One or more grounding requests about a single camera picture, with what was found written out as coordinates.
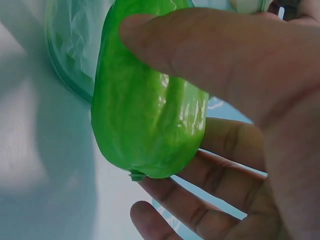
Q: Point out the person's right hand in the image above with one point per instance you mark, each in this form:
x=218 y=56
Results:
x=287 y=112

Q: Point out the green toy bell pepper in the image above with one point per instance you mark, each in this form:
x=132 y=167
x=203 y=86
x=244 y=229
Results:
x=140 y=112

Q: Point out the person's left hand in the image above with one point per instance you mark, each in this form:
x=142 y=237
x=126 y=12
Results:
x=310 y=8

